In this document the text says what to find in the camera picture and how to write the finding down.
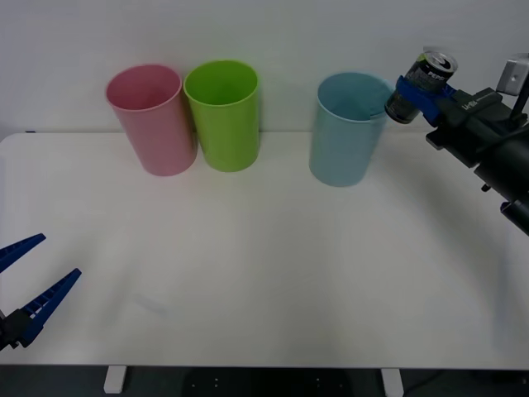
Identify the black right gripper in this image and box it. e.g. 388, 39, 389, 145
393, 74, 529, 170

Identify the yellow-green plastic bin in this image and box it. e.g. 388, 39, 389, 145
183, 59, 261, 174

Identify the white table leg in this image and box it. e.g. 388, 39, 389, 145
103, 366, 126, 395
380, 368, 404, 397

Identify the black and silver drink can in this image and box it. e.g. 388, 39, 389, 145
384, 50, 460, 126

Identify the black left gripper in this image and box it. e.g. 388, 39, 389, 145
0, 232, 83, 352

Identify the pale blue plastic bin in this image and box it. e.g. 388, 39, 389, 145
308, 71, 396, 188

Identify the pink plastic bin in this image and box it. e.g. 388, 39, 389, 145
104, 64, 198, 178

